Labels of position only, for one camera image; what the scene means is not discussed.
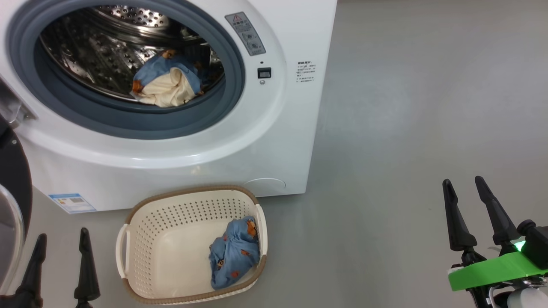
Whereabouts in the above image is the blue energy label sticker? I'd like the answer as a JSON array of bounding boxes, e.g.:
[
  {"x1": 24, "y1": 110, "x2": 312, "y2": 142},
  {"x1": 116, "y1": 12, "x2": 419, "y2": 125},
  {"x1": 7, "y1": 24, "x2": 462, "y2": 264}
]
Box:
[{"x1": 48, "y1": 193, "x2": 97, "y2": 214}]

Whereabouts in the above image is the cream perforated laundry basket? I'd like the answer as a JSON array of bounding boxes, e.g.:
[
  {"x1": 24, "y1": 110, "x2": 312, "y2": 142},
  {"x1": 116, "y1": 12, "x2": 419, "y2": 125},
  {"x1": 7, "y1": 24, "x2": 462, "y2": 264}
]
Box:
[{"x1": 115, "y1": 185, "x2": 268, "y2": 305}]

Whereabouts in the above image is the grey warning sticker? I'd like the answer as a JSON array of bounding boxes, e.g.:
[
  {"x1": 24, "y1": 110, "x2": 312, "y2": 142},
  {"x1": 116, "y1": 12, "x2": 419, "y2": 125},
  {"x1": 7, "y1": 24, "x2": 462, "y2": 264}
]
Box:
[{"x1": 225, "y1": 12, "x2": 267, "y2": 57}]

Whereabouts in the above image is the white front-load washing machine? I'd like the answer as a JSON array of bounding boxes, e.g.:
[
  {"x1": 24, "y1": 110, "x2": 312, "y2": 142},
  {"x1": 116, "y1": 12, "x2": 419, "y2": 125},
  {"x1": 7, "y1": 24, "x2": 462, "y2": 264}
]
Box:
[{"x1": 0, "y1": 0, "x2": 338, "y2": 213}]

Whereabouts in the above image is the cream and blue bear garment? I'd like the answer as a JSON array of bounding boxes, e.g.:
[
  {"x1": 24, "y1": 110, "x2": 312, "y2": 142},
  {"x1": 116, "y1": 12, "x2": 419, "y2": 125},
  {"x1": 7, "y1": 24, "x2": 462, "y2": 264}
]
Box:
[{"x1": 130, "y1": 49, "x2": 207, "y2": 108}]

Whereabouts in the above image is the round white filter cover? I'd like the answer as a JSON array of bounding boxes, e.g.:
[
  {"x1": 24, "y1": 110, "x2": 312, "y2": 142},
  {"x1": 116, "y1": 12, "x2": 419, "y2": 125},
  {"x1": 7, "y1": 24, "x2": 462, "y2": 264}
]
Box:
[{"x1": 241, "y1": 177, "x2": 287, "y2": 198}]

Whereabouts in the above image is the perforated steel washer drum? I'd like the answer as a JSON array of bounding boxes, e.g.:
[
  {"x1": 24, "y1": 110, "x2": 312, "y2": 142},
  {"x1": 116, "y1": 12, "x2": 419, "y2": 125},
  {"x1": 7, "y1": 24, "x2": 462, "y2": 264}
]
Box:
[{"x1": 39, "y1": 5, "x2": 226, "y2": 104}]

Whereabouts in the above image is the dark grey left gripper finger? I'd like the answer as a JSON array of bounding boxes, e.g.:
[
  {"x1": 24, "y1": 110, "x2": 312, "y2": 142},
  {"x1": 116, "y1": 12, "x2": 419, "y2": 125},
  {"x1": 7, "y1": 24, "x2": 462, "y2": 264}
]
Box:
[
  {"x1": 13, "y1": 233, "x2": 48, "y2": 308},
  {"x1": 74, "y1": 228, "x2": 101, "y2": 308}
]

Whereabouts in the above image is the blue bear print garment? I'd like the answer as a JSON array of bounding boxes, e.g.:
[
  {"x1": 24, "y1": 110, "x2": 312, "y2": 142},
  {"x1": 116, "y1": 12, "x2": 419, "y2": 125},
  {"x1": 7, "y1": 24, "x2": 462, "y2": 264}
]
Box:
[{"x1": 208, "y1": 216, "x2": 261, "y2": 290}]

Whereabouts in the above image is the small printed text label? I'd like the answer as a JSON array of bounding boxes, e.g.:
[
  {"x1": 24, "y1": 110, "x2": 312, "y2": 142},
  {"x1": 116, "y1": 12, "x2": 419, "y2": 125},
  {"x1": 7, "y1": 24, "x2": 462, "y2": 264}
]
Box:
[{"x1": 296, "y1": 61, "x2": 318, "y2": 83}]

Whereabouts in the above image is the metal door hinge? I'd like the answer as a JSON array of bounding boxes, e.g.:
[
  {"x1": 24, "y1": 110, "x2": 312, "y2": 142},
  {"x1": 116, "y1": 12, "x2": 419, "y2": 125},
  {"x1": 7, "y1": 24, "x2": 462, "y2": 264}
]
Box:
[{"x1": 0, "y1": 77, "x2": 38, "y2": 130}]

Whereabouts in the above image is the grey rubber door gasket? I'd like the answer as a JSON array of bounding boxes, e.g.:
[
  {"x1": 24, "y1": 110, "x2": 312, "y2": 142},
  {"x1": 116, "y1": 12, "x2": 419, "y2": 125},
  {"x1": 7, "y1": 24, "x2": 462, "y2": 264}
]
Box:
[{"x1": 6, "y1": 0, "x2": 246, "y2": 141}]

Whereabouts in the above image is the dark round glass washer door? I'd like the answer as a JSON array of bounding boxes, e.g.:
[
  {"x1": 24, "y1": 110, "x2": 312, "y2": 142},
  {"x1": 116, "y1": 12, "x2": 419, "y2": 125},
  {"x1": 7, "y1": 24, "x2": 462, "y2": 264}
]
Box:
[{"x1": 0, "y1": 115, "x2": 34, "y2": 296}]

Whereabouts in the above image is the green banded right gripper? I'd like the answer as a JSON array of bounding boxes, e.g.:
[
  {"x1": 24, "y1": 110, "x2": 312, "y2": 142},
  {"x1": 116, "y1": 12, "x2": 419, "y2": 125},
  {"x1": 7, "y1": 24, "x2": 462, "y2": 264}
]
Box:
[{"x1": 442, "y1": 175, "x2": 548, "y2": 308}]

